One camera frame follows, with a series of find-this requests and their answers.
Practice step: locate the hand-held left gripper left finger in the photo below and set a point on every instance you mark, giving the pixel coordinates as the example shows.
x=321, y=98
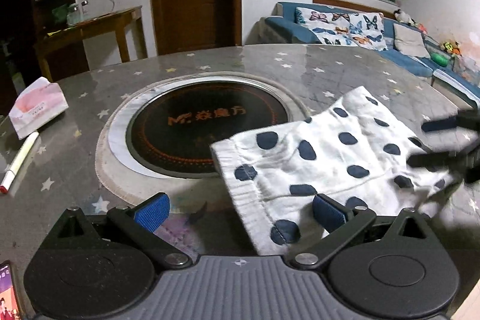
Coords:
x=152, y=211

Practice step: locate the blue sofa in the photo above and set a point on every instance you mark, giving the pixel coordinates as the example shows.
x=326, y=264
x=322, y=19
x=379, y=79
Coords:
x=412, y=65

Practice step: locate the wooden side table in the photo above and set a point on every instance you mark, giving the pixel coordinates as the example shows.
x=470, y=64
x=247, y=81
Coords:
x=93, y=27

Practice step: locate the glass jar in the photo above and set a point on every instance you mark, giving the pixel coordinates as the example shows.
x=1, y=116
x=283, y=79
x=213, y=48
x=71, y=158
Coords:
x=73, y=13

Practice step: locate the plush toy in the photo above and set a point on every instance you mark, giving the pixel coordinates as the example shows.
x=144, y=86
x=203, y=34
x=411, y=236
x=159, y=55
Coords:
x=404, y=17

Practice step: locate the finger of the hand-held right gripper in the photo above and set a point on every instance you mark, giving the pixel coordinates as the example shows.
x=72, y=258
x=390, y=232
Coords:
x=440, y=125
x=435, y=159

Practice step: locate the pink white tissue pack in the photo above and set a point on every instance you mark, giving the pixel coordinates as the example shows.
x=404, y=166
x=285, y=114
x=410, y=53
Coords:
x=37, y=106

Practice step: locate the white pen red cap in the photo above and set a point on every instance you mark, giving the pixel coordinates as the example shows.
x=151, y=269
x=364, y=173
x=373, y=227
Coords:
x=18, y=164

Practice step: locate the round black induction hob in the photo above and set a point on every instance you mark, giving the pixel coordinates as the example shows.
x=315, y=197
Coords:
x=206, y=125

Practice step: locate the green ball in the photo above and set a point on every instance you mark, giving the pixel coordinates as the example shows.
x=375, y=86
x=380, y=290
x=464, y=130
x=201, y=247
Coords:
x=439, y=59

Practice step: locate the butterfly print pillow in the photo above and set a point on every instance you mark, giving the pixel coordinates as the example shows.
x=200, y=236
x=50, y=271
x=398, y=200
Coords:
x=322, y=25
x=369, y=31

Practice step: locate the grey pillow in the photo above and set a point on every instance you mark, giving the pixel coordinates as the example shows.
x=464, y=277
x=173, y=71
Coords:
x=410, y=40

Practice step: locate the white dark-dotted garment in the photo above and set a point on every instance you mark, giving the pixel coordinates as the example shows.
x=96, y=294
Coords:
x=330, y=162

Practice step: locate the colourful toy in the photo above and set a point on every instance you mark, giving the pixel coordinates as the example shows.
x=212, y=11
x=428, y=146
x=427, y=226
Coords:
x=451, y=47

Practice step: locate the smartphone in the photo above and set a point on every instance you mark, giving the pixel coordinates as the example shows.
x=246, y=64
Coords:
x=8, y=293

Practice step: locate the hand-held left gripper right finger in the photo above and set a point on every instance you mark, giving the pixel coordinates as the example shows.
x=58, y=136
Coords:
x=328, y=211

